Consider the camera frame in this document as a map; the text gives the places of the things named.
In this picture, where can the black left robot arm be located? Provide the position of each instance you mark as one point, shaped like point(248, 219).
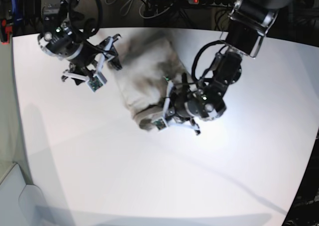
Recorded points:
point(250, 21)

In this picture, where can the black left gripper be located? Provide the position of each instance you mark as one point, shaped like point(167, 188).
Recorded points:
point(202, 103)

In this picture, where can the grey t-shirt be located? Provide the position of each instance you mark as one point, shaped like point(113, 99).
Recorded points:
point(149, 61)

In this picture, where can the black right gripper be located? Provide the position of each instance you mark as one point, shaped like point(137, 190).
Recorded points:
point(60, 44)

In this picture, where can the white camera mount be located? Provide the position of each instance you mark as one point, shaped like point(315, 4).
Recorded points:
point(86, 64)
point(169, 116)

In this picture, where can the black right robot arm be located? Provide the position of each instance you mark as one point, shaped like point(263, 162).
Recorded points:
point(61, 13)

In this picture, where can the black power strip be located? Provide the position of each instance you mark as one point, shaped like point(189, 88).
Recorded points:
point(222, 3)

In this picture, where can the red and black clamp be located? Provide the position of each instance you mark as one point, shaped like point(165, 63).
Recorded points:
point(5, 30)

